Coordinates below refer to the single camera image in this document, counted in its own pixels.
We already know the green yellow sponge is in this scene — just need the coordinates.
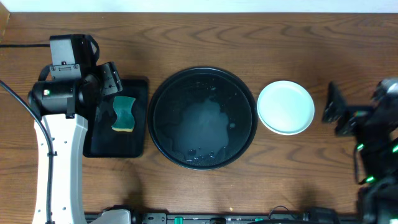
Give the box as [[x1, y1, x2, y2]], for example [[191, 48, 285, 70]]
[[111, 96, 136, 133]]

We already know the light blue plate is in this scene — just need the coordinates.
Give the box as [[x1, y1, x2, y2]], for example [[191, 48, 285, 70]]
[[257, 80, 315, 121], [259, 117, 313, 136]]

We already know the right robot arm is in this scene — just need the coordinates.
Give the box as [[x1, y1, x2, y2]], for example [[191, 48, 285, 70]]
[[322, 78, 397, 223]]

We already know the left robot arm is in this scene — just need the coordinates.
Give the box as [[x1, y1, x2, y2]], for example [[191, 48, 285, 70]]
[[29, 62, 123, 223]]

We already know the rectangular black water tray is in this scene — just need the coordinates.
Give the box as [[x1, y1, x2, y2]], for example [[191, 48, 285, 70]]
[[83, 79, 148, 158]]

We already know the round black tray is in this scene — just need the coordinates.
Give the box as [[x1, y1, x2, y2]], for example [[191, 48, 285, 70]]
[[147, 67, 258, 170]]

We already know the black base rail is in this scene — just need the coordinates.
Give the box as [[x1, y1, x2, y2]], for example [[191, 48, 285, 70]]
[[84, 205, 363, 224]]

